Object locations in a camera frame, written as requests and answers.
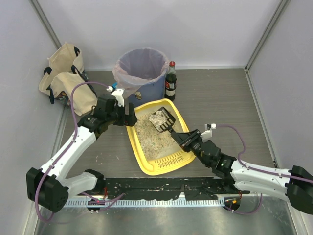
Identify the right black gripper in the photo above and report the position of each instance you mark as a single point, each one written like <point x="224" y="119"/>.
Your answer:
<point x="189" y="139"/>

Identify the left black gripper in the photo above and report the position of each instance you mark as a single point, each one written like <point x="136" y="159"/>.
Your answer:
<point x="125" y="115"/>

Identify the yellow litter box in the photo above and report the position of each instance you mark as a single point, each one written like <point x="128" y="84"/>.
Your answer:
<point x="171" y="162"/>

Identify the black litter scoop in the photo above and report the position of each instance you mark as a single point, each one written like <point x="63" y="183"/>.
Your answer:
<point x="168" y="125"/>

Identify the litter clumps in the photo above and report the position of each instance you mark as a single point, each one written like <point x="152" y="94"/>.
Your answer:
<point x="157" y="119"/>

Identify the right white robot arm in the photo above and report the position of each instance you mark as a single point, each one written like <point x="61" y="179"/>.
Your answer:
<point x="294" y="186"/>

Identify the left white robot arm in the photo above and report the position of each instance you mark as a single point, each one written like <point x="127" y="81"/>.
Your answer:
<point x="49" y="186"/>

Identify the cat litter pellets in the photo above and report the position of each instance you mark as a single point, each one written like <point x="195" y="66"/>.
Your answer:
<point x="154" y="145"/>

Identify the small blue box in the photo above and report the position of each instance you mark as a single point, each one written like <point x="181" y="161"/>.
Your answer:
<point x="115" y="86"/>

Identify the blue trash bin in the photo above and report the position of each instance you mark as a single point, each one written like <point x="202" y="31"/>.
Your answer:
<point x="149" y="93"/>

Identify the dark soda bottle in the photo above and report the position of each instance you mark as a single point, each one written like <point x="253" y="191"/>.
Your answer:
<point x="170" y="82"/>

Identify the beige canvas tote bag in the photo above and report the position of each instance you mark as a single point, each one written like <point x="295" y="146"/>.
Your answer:
<point x="64" y="73"/>

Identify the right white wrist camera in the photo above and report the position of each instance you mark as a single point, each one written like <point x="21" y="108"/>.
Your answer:
<point x="207" y="134"/>

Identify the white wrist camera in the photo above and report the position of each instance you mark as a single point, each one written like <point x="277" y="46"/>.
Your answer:
<point x="207" y="134"/>
<point x="118" y="94"/>

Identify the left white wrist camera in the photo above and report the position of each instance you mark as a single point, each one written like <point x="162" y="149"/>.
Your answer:
<point x="118" y="94"/>

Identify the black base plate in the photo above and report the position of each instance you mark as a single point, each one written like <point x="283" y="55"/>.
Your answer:
<point x="165" y="189"/>

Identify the slotted cable duct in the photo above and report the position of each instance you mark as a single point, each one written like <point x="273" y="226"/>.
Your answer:
<point x="181" y="202"/>

